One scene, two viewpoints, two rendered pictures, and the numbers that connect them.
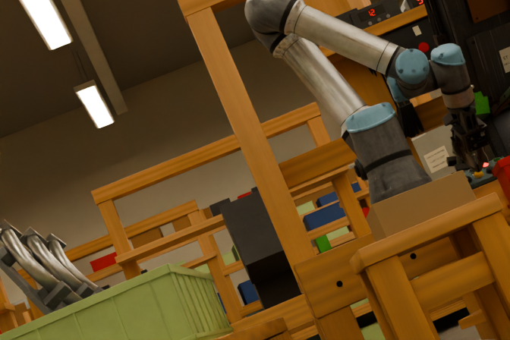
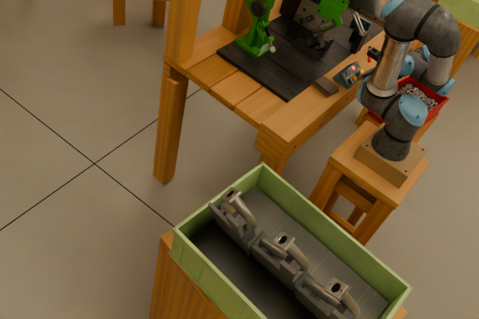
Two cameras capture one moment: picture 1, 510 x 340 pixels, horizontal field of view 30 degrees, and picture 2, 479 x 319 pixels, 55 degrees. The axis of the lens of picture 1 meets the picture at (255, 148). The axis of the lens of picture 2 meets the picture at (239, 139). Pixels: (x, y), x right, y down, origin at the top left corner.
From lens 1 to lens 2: 2.73 m
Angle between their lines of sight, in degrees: 78
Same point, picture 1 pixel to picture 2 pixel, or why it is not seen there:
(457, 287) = not seen: hidden behind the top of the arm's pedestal
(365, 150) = (408, 134)
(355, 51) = (442, 76)
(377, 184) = (398, 150)
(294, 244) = (187, 39)
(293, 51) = (406, 45)
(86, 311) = not seen: outside the picture
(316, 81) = (397, 67)
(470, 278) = not seen: hidden behind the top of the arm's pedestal
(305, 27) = (446, 60)
